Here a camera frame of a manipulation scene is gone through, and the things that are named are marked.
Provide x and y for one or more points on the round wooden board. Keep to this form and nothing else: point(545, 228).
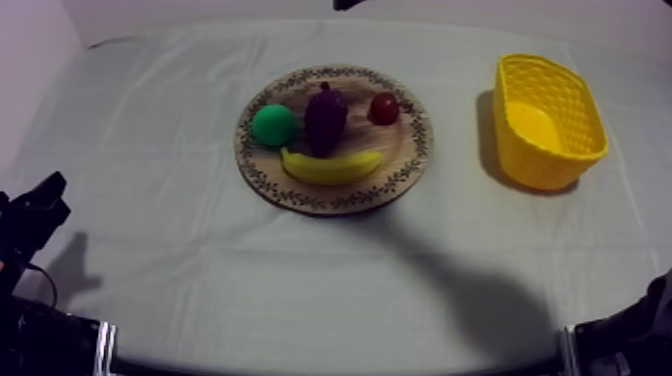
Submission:
point(401, 152)

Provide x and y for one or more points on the yellow plastic basket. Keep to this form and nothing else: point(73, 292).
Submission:
point(535, 162)

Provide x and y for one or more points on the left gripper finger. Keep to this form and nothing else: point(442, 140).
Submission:
point(52, 216)
point(48, 187)

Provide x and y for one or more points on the silver metal bar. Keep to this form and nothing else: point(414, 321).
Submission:
point(568, 352)
point(104, 347)

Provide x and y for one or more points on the small red fruit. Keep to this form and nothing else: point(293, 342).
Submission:
point(384, 109)

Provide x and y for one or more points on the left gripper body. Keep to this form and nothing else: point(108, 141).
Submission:
point(18, 231)

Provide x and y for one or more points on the green toy pear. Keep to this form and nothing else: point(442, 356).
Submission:
point(273, 125)

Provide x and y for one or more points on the yellow toy banana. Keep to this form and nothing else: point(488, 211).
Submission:
point(330, 168)

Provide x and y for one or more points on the purple toy grapes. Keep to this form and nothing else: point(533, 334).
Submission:
point(325, 122)

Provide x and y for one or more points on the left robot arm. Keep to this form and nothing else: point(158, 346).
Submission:
point(42, 344)

